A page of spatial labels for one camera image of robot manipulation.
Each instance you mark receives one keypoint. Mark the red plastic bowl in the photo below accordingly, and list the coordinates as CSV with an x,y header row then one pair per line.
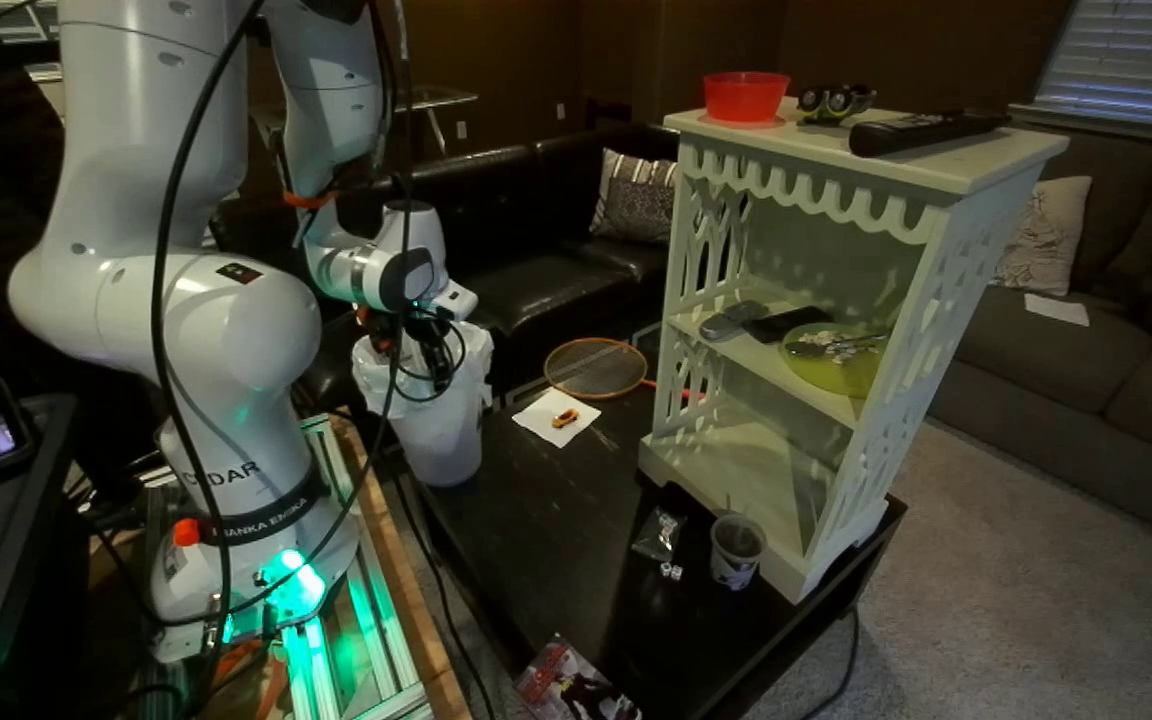
x,y
746,98

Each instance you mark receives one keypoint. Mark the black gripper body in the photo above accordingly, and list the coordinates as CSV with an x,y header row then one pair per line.
x,y
419,345

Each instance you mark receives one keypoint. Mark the white lattice shelf unit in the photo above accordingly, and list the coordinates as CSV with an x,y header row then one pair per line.
x,y
811,313

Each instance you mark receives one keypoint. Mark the magazine on table edge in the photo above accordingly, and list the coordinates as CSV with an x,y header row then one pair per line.
x,y
567,686

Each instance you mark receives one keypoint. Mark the goggles on shelf top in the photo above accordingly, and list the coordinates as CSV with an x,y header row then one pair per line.
x,y
832,101

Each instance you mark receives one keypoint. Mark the black remote control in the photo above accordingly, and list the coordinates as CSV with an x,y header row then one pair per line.
x,y
919,134

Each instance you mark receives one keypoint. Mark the small dark cup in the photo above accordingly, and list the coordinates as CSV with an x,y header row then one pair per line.
x,y
739,549

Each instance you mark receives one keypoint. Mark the white napkin with food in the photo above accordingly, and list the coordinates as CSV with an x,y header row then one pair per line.
x,y
556,419

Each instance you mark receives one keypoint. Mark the white bagged trash bin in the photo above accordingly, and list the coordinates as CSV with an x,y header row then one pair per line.
x,y
438,427

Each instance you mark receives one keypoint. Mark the grey couch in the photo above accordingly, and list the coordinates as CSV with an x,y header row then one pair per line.
x,y
1068,402

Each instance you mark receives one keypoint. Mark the black leather sofa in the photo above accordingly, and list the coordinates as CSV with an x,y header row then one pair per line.
x,y
535,229

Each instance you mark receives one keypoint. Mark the patterned throw pillow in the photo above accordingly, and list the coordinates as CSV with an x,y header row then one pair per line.
x,y
632,198

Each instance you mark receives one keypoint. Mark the white paper on couch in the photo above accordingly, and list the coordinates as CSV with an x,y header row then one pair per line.
x,y
1056,308

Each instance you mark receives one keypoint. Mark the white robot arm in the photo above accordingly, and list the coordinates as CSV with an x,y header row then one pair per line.
x,y
130,277

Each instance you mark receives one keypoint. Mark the round mesh strainer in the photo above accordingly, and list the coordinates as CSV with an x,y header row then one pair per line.
x,y
598,366

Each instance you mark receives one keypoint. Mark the crumpled shiny wrapper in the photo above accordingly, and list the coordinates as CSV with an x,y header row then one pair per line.
x,y
661,540

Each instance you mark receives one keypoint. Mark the green plate on shelf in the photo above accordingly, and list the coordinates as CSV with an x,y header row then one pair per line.
x,y
836,357

